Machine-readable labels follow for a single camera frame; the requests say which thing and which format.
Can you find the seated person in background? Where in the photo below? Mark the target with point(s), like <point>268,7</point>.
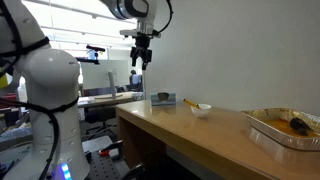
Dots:
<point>135,81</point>

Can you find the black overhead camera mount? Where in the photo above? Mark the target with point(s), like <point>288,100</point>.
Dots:
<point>92,55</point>

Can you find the black office chair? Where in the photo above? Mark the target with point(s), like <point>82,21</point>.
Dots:
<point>99,113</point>

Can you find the background desk with monitor stand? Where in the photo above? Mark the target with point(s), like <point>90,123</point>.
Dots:
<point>104,79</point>

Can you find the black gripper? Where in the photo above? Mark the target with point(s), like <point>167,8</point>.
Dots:
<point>141,49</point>

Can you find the blue box with dark object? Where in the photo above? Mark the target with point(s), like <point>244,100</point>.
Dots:
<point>162,98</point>

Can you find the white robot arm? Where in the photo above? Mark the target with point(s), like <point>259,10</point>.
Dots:
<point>51,77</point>

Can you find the yellow pen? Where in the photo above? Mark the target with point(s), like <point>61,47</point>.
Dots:
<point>190,103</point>

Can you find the dark object in tray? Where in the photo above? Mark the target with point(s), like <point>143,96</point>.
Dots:
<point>299,125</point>

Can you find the black clamp with red handle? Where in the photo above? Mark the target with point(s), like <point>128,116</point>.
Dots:
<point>106,151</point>

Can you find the aluminium foil tray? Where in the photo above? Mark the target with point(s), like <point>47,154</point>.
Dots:
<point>275,123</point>

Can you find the small white bowl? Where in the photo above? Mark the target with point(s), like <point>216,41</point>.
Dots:
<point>202,111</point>

